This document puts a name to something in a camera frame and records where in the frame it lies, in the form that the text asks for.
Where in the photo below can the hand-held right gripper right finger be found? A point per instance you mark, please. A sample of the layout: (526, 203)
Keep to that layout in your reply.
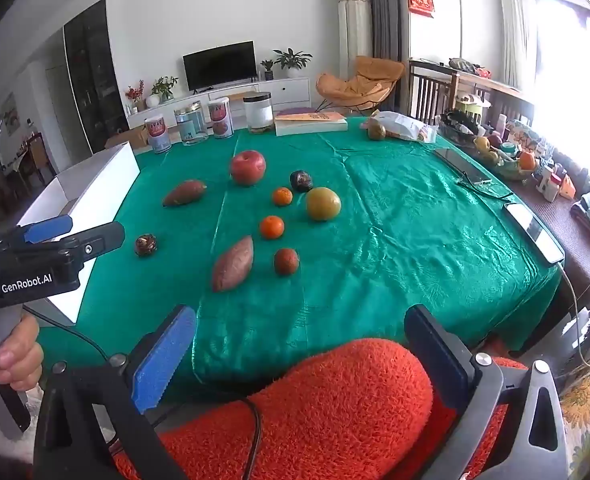
(434, 355)

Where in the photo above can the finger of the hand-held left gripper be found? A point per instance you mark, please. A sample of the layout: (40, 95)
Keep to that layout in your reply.
(97, 240)
(50, 228)

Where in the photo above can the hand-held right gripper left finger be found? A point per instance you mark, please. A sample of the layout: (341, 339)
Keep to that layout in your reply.
(164, 357)

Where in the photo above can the dark passion fruit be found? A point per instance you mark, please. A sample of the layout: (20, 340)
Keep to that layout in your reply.
(145, 245)
(301, 181)

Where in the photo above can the white cardboard box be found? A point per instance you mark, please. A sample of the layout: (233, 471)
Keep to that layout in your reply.
(100, 185)

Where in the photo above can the small sweet potato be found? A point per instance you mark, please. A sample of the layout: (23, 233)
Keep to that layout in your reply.
(184, 193)

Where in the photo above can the large sweet potato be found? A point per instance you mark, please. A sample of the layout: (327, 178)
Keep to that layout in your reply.
(232, 265)

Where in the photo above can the red brown round fruit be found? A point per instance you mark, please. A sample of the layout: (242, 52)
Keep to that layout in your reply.
(286, 261)

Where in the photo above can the red apple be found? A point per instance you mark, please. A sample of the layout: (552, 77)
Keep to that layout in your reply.
(248, 167)

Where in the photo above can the orange tangerine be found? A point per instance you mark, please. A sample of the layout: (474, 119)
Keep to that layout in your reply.
(272, 227)
(282, 196)

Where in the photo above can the yellow green round fruit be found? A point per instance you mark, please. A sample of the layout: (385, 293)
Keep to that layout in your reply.
(323, 203)

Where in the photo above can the person's left hand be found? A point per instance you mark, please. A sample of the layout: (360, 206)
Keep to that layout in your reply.
(17, 355)

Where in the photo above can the wooden dining chair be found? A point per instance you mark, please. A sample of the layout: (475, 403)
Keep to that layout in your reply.
(37, 155)

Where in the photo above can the brown cardboard box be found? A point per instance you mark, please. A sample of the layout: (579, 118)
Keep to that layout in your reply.
(132, 137)

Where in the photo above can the red labelled can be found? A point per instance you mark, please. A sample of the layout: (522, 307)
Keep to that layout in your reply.
(157, 135)
(221, 117)

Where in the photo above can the glass jar teal label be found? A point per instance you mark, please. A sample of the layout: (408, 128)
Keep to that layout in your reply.
(191, 125)

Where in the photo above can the red flower vase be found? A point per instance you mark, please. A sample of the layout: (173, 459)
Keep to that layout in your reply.
(135, 95)

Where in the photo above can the black display cabinet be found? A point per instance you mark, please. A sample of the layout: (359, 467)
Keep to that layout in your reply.
(92, 80)

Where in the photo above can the white phone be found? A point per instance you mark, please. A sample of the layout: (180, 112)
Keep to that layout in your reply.
(532, 232)

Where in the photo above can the green plant white vase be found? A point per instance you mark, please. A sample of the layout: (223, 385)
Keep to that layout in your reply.
(164, 89)

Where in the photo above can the black eyeglasses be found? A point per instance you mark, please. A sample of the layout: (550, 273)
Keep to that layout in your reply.
(482, 187)

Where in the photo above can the dark tablet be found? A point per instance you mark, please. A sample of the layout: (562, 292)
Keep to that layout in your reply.
(462, 165)

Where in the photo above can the clear jar black lid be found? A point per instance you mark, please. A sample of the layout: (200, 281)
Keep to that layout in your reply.
(258, 112)

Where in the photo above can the group of small bottles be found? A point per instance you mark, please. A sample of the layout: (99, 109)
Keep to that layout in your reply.
(552, 177)

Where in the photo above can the black television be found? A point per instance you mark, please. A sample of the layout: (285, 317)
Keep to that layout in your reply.
(220, 65)

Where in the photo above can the brown pear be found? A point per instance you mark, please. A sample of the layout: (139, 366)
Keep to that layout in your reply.
(376, 131)

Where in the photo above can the black basket with items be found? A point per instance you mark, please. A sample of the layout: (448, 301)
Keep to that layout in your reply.
(462, 125)

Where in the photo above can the white plastic bag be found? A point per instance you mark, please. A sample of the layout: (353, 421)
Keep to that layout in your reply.
(405, 125)

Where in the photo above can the white flat book box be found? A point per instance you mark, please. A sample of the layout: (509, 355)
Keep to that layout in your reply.
(310, 124)

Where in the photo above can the small green potted plant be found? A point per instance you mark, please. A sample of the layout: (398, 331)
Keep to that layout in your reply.
(268, 67)

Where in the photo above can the white television cabinet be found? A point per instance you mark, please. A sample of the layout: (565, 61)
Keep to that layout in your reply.
(290, 90)

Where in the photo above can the large green potted plant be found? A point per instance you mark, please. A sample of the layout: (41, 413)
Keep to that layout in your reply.
(292, 60)

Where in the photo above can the wooden bench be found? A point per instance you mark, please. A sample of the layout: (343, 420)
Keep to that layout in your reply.
(455, 85)

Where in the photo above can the orange lounge chair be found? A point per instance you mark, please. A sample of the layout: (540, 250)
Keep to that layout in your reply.
(360, 82)

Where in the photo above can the white standing air conditioner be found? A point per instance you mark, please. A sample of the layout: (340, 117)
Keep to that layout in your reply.
(354, 25)

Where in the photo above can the grey curtain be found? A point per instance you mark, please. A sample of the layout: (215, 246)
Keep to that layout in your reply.
(385, 20)

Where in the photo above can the white curtain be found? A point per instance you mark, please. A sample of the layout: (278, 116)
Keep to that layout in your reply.
(517, 25)

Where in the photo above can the framed wall picture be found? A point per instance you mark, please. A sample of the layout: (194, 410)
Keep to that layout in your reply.
(11, 114)

